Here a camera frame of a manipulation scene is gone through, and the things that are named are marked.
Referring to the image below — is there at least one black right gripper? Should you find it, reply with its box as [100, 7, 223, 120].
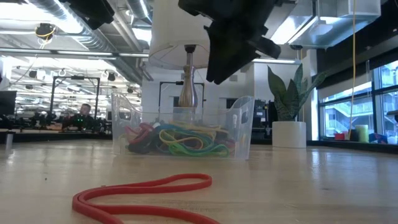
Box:
[178, 0, 282, 84]

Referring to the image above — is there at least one clear plastic bin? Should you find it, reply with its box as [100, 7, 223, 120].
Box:
[111, 91, 255, 161]

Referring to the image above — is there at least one blue rubber band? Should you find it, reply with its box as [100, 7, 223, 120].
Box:
[154, 123, 217, 156]

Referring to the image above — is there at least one thick red rubber band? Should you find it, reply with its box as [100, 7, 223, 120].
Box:
[72, 173, 220, 224]

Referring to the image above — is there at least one silver lamp base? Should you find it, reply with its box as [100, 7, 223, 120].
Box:
[170, 44, 206, 125]

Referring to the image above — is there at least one long ceiling light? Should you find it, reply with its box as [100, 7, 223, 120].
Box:
[251, 57, 296, 65]

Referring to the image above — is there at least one white lampshade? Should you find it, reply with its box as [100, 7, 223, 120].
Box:
[148, 0, 218, 71]

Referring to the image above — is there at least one black machine cabinet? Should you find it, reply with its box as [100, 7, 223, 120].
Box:
[252, 98, 279, 141]

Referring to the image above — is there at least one green snake plant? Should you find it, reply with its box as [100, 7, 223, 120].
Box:
[267, 63, 327, 122]

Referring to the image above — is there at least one white plant pot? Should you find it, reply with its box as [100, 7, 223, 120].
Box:
[272, 121, 307, 149]

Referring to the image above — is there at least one black framed window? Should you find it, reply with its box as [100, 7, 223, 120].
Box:
[317, 60, 398, 142]

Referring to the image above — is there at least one silver ceiling light bar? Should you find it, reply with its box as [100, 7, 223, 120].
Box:
[0, 47, 150, 59]

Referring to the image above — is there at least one light green cylinder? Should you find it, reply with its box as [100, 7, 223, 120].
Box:
[355, 124, 370, 143]

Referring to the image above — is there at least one person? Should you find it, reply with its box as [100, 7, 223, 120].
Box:
[62, 103, 100, 130]

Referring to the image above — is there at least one blue box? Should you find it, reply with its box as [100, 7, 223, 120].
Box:
[369, 133, 389, 145]

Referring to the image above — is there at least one black computer monitor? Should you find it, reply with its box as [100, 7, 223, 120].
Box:
[0, 90, 17, 116]

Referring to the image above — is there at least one silver ceiling duct hood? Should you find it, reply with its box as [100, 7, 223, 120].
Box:
[270, 0, 382, 50]

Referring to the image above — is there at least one ceiling device with yellow cable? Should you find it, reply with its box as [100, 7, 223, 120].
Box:
[34, 22, 57, 41]

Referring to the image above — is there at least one grey metal post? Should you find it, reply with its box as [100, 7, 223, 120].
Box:
[4, 131, 15, 150]

